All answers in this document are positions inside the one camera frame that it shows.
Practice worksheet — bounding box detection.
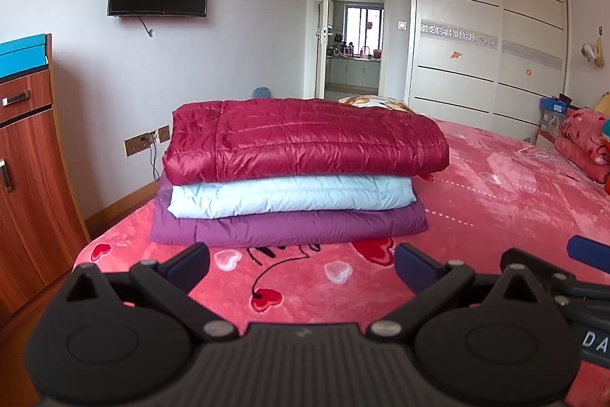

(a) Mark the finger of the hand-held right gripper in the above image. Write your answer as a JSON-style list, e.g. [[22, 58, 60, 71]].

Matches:
[[566, 235, 610, 267], [499, 247, 610, 298]]

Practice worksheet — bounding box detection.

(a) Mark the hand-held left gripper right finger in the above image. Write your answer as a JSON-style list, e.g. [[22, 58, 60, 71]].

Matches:
[[367, 243, 549, 343]]

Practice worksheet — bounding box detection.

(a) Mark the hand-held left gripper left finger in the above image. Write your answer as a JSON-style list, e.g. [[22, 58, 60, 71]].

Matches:
[[64, 241, 239, 343]]

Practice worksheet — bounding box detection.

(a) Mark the dark red down jacket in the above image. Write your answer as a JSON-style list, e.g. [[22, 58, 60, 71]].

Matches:
[[162, 98, 451, 186]]

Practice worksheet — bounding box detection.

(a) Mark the teal and orange folded quilt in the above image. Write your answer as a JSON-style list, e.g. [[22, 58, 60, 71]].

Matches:
[[601, 134, 610, 195]]

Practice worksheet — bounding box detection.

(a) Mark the pink heart print bed blanket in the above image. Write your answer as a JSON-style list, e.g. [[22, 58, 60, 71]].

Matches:
[[71, 111, 610, 407]]

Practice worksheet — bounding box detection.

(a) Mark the purple down jacket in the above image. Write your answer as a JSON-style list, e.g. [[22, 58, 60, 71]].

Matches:
[[150, 178, 430, 248]]

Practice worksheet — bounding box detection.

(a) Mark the pink printed folded blanket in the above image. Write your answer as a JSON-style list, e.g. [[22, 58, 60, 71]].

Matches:
[[554, 109, 610, 183]]

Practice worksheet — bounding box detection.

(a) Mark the light blue down jacket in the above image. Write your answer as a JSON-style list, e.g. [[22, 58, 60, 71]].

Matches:
[[167, 175, 417, 218]]

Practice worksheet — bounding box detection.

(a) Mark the yellow patterned pillow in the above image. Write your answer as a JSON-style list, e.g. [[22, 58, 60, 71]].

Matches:
[[338, 95, 415, 114]]

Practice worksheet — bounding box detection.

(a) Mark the wooden cabinet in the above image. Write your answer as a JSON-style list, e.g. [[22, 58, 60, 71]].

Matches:
[[0, 34, 91, 327]]

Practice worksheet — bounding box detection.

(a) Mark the white sliding door wardrobe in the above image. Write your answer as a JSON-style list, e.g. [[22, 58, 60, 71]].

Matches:
[[405, 0, 570, 141]]

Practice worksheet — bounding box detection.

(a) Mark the kitchen counter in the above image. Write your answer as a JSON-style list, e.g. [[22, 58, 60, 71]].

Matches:
[[328, 45, 383, 90]]

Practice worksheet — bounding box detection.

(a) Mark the white door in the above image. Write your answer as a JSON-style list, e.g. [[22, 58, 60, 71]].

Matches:
[[315, 0, 332, 100]]

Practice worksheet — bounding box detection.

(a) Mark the kitchen window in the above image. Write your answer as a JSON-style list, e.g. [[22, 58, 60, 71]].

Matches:
[[344, 5, 384, 50]]

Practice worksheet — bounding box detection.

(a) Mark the bright blue flat box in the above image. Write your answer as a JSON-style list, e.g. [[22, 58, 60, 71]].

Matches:
[[0, 34, 48, 79]]

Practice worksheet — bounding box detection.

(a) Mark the black power cable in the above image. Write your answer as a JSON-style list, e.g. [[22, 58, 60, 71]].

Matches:
[[143, 131, 163, 183]]

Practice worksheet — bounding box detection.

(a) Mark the large brass wall outlet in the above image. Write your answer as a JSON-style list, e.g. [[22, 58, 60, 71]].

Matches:
[[125, 134, 152, 157]]

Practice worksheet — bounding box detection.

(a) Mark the wall hanging ornament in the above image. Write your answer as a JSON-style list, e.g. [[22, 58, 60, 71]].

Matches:
[[580, 26, 606, 68]]

